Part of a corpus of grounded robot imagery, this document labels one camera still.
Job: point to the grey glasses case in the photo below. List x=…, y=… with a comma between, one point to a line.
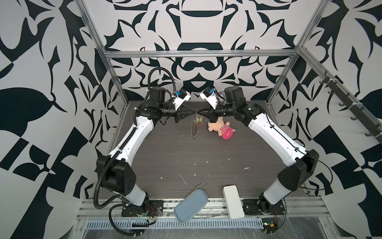
x=191, y=205

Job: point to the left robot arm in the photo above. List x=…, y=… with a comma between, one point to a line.
x=115, y=177

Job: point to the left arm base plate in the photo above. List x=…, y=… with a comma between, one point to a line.
x=150, y=208

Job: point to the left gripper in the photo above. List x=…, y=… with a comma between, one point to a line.
x=181, y=111

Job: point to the pink plush doll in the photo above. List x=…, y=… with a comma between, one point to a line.
x=223, y=129

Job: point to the white rectangular box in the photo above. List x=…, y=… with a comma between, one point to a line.
x=233, y=203

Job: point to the metal keyring with chain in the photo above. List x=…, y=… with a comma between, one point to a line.
x=195, y=128

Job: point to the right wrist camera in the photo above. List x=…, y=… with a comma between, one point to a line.
x=210, y=96

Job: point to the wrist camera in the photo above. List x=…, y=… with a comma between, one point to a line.
x=210, y=96
x=180, y=96

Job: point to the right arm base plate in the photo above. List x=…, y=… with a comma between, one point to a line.
x=256, y=207

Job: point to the wall hook rack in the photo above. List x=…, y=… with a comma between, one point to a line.
x=349, y=102

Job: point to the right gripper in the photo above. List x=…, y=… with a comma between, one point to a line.
x=212, y=114

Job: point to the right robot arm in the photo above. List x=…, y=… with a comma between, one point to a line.
x=300, y=163

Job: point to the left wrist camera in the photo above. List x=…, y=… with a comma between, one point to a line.
x=180, y=96

